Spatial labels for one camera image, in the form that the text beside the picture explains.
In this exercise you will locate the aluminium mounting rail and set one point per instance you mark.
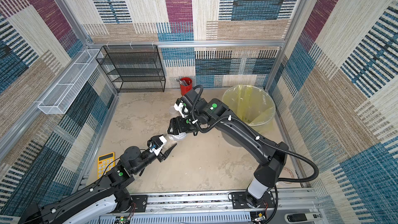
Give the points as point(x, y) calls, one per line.
point(215, 207)

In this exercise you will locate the grey bin with yellow bag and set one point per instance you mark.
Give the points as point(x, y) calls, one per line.
point(253, 106)

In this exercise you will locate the black wire shelf rack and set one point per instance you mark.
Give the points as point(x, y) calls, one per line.
point(133, 68)

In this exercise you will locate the patterned white jar lid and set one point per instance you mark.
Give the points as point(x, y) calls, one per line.
point(178, 137)

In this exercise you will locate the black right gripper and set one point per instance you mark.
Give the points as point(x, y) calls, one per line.
point(176, 125)

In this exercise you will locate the yellow calculator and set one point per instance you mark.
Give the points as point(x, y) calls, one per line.
point(105, 163)

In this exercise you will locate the white mesh wall basket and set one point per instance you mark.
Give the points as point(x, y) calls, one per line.
point(61, 96)

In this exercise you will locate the red cup with utensils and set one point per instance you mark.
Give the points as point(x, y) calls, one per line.
point(185, 85)

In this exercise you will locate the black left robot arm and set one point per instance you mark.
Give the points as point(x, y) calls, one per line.
point(107, 194)

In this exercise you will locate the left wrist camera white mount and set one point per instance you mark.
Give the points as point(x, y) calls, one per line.
point(156, 143)

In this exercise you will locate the roll of tape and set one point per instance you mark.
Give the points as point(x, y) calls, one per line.
point(288, 173)

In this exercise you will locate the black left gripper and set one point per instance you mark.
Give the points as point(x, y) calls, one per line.
point(160, 157)

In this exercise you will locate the black device on rail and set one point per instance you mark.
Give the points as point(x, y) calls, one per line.
point(299, 218)

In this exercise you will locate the large plastic jar of rice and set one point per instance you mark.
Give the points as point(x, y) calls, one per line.
point(169, 142)

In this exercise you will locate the small plastic jar with rice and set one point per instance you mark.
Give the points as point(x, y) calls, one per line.
point(173, 112)

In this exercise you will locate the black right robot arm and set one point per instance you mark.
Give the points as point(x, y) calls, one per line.
point(199, 116)

